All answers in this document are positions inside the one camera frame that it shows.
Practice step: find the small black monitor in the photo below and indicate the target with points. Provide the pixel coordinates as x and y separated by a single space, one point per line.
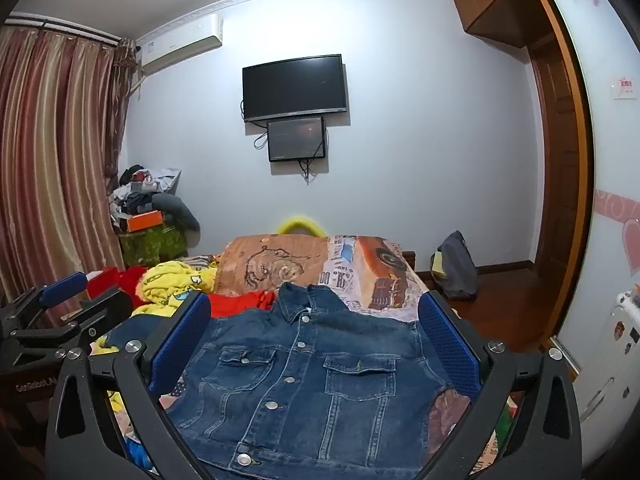
296 139

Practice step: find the blue cloth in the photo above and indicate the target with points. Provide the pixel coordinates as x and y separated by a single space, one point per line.
140 455

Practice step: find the white sliding door pink print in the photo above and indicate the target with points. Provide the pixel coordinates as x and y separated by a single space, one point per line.
605 210

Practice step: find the printed blanket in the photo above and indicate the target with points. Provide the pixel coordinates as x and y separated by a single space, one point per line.
350 270

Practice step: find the orange box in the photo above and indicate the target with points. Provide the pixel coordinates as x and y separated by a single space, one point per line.
144 221

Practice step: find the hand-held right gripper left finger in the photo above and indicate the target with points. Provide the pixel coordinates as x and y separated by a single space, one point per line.
180 345

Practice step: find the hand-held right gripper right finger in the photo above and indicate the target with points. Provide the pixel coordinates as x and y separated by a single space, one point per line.
450 342

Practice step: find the pile of clutter with orange box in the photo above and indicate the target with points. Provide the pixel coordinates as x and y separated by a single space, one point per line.
140 187

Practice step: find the white air conditioner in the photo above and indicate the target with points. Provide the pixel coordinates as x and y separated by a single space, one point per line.
180 42

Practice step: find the yellow printed garment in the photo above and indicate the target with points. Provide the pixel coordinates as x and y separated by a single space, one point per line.
172 285

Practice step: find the blue denim jacket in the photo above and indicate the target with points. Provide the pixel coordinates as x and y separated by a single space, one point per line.
305 375

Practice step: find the grey pillow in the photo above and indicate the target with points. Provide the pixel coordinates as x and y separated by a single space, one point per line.
182 212

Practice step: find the green printed box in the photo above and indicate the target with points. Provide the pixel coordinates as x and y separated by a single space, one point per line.
152 245

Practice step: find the dark grey bag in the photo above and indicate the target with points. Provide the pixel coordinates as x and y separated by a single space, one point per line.
457 270

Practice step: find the wooden bed frame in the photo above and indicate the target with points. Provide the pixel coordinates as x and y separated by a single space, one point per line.
409 260

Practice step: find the striped brown curtain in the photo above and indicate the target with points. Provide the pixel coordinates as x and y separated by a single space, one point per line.
55 160

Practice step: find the wooden overhead cabinet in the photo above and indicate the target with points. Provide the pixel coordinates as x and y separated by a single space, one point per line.
492 0

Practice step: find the wooden door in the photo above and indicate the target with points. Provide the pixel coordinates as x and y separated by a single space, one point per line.
557 170

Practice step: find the large black television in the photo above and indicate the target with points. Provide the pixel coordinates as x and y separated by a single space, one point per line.
294 87

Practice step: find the curtain rail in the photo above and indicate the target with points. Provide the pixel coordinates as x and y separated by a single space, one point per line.
65 25

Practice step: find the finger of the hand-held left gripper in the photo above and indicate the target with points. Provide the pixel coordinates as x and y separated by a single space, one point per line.
62 289
107 310

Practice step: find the red garment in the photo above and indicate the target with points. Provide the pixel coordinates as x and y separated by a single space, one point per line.
240 304

